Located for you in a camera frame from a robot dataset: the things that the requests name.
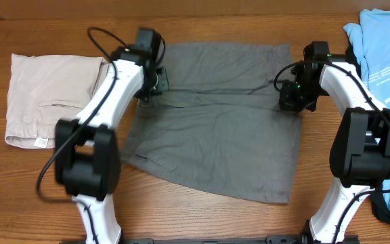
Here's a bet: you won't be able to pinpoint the black garment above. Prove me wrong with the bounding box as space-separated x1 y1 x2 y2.
345 43 390 224

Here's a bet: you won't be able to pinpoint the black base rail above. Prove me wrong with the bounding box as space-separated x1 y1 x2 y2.
117 233 321 244

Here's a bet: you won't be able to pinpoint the grey shorts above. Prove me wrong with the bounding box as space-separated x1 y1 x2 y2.
121 42 302 204

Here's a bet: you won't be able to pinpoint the folded beige shorts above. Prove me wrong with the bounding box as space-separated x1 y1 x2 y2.
5 54 109 149

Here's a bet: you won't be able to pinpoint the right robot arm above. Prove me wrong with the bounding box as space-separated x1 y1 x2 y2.
266 41 390 244

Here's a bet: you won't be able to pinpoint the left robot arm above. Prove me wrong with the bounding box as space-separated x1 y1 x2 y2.
49 28 168 243

